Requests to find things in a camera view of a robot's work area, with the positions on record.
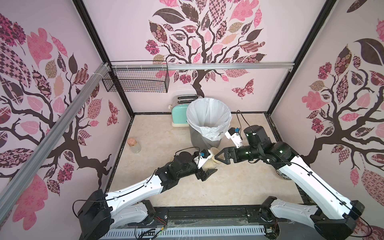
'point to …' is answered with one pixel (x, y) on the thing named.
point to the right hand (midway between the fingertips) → (221, 155)
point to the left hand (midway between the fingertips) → (211, 164)
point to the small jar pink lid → (135, 147)
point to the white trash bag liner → (209, 116)
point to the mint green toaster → (179, 109)
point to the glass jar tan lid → (213, 151)
